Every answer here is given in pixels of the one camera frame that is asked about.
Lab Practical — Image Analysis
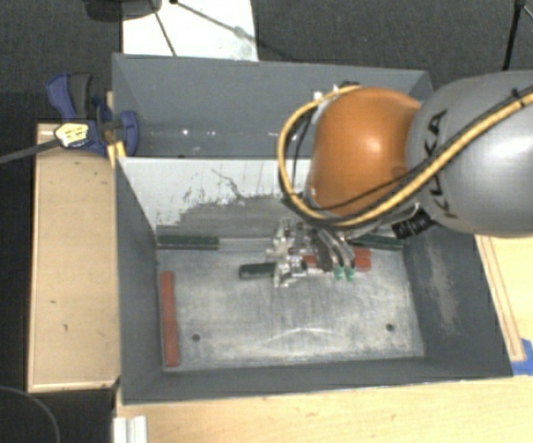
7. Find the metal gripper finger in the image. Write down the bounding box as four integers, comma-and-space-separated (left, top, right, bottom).
266, 218, 305, 259
271, 256, 308, 290

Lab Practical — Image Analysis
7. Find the dark green flat block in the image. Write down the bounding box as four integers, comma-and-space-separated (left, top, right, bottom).
351, 233, 407, 251
238, 263, 278, 281
156, 233, 221, 251

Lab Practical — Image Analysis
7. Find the red-brown flat block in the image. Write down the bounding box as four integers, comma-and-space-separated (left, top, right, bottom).
160, 269, 182, 368
302, 246, 373, 274

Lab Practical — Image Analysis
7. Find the grey metal bin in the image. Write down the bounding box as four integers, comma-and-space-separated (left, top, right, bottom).
111, 53, 515, 405

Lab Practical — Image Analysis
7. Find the pale wood board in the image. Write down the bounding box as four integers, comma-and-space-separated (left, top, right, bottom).
26, 122, 123, 394

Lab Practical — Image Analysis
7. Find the black cylinder on white bracket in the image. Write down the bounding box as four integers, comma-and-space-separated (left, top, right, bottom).
390, 209, 434, 241

